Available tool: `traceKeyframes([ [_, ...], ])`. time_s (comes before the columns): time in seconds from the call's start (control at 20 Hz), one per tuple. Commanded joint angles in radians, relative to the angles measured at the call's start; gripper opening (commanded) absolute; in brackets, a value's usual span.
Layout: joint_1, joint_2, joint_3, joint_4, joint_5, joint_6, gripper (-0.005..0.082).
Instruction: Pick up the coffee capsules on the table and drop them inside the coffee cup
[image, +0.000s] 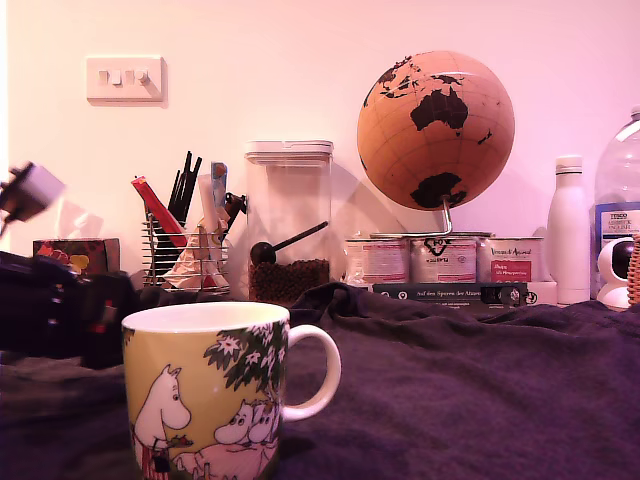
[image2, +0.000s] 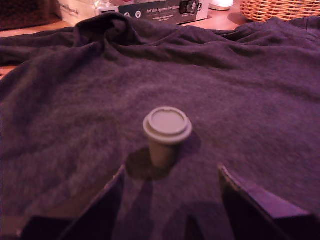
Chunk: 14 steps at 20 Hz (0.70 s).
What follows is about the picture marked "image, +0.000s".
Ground black coffee scoop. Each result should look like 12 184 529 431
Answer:
249 221 330 266

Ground coffee beans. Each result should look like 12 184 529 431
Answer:
248 258 331 304

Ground floral tissue box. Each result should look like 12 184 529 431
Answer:
32 238 123 281

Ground crumpled white paper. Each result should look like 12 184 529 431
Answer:
163 224 231 292

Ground white tissue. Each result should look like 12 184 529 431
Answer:
53 198 105 241

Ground red packet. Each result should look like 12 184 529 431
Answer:
130 174 190 249

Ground cartoon print ceramic mug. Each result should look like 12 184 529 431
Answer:
121 301 343 480

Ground black chopstick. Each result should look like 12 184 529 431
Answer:
167 169 182 217
180 157 204 225
174 151 194 222

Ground white paper sachet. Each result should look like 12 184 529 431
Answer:
198 173 226 236

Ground blue and orange packet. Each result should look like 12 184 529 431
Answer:
209 160 230 209

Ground clear jar with white lid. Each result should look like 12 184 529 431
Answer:
243 140 334 306

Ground tin with pink label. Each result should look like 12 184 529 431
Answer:
345 237 411 287

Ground dark green book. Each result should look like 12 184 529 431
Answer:
372 282 529 314

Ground tin with black logo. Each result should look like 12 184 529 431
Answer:
408 234 478 285

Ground metal globe stand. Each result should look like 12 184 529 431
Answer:
369 195 454 239

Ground dark blue cloth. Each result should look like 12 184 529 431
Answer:
0 282 640 480

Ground cork globe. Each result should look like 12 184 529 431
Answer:
356 49 516 212

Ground tin with script lettering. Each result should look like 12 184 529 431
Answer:
476 236 546 284

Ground white metal bottle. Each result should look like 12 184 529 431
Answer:
546 155 592 306

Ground wicker basket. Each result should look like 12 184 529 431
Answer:
626 232 640 307

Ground large clear water bottle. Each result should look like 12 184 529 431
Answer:
590 104 640 301

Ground metal wire utensil rack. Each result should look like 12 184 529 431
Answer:
141 212 233 294

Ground dark brown utensil handle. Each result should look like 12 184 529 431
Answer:
223 192 249 234

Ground white wall switch plate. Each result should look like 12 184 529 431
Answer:
85 55 168 105

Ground small white round camera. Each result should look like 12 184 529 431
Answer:
595 237 638 311

